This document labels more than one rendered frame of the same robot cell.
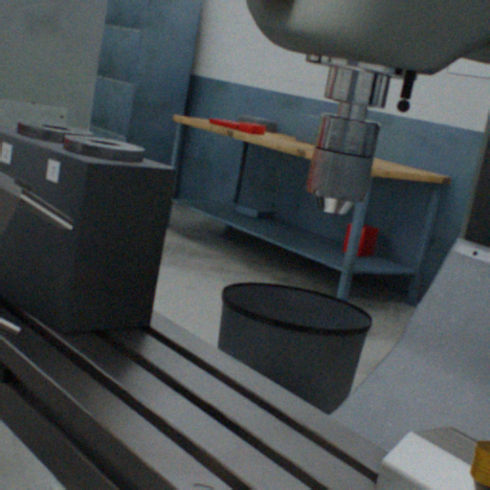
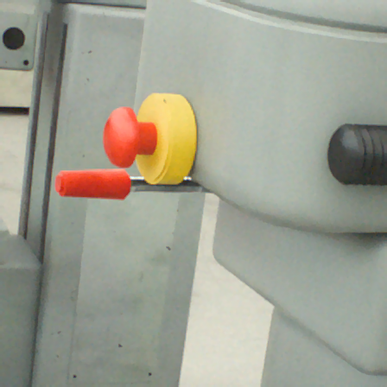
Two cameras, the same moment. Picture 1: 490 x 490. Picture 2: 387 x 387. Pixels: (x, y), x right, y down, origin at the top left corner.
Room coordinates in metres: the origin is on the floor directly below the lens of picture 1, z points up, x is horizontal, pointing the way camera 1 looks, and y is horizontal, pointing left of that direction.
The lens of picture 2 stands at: (-0.17, -0.06, 1.92)
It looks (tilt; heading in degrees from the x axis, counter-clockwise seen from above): 15 degrees down; 12
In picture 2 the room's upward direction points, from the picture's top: 8 degrees clockwise
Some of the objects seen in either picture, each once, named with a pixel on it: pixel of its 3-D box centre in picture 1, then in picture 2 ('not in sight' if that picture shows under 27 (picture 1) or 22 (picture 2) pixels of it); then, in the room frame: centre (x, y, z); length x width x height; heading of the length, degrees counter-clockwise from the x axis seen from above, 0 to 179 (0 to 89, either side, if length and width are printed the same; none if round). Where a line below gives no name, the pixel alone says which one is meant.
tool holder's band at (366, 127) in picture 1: (349, 123); not in sight; (0.69, -0.06, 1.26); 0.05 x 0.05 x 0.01
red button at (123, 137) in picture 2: not in sight; (131, 137); (0.53, 0.13, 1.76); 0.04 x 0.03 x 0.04; 39
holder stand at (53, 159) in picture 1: (67, 219); not in sight; (1.02, 0.21, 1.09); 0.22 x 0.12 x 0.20; 46
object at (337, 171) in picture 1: (341, 163); not in sight; (0.69, -0.06, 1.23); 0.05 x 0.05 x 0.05
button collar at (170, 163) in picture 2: not in sight; (164, 138); (0.54, 0.12, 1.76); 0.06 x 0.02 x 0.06; 39
